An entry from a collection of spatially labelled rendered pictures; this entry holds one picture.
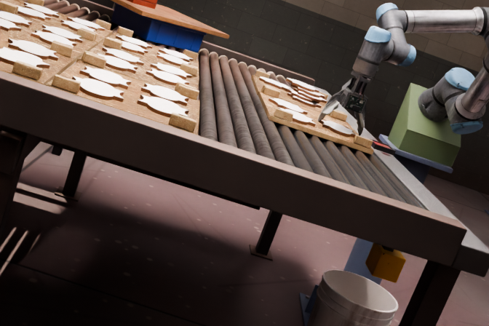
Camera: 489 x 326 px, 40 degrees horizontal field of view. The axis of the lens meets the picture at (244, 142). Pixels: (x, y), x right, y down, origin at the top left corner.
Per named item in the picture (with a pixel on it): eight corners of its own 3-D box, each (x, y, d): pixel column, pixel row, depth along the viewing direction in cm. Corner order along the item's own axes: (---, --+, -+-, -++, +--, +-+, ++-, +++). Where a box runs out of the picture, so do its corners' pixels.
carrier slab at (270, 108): (346, 125, 254) (347, 121, 254) (372, 155, 214) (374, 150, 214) (257, 95, 249) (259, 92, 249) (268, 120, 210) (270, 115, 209)
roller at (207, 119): (207, 59, 337) (209, 49, 336) (217, 175, 149) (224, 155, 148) (197, 55, 337) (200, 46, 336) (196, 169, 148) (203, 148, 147)
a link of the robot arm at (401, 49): (412, 32, 225) (388, 23, 220) (420, 60, 220) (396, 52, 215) (396, 45, 231) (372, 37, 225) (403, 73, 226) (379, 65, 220)
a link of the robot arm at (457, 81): (455, 82, 282) (474, 64, 271) (463, 110, 276) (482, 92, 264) (430, 81, 278) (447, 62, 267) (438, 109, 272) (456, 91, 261)
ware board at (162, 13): (167, 10, 346) (168, 7, 346) (228, 38, 313) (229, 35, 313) (82, -14, 310) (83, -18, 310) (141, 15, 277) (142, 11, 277)
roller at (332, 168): (272, 81, 342) (276, 73, 341) (363, 223, 154) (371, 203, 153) (263, 78, 342) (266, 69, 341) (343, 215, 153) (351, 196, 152)
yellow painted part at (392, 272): (388, 270, 209) (418, 201, 204) (396, 284, 200) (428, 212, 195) (364, 263, 208) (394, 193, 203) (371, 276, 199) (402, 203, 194)
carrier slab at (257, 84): (327, 104, 295) (328, 100, 294) (344, 124, 255) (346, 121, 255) (250, 78, 290) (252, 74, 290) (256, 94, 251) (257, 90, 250)
